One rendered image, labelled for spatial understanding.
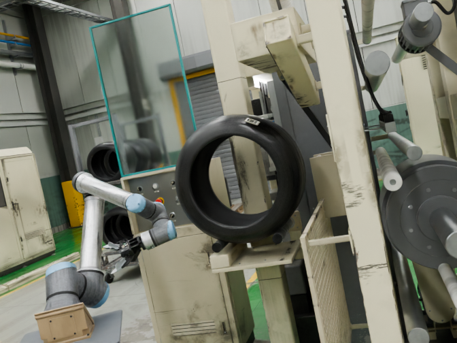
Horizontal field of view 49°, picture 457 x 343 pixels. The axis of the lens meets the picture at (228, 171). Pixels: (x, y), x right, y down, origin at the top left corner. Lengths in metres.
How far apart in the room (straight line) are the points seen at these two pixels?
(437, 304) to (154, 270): 1.64
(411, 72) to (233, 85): 3.19
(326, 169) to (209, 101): 9.73
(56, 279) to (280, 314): 1.13
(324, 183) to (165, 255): 1.21
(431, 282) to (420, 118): 2.93
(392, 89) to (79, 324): 9.57
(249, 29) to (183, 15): 10.58
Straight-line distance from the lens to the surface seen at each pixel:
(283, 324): 2.74
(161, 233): 2.49
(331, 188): 2.45
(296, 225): 2.54
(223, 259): 2.29
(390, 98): 11.28
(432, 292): 2.84
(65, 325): 2.52
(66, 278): 2.62
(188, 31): 12.41
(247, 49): 1.93
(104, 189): 2.69
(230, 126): 2.18
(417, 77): 5.51
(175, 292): 3.25
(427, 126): 5.51
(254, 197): 2.58
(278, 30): 1.82
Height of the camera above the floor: 1.35
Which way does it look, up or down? 3 degrees down
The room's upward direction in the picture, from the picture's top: 12 degrees counter-clockwise
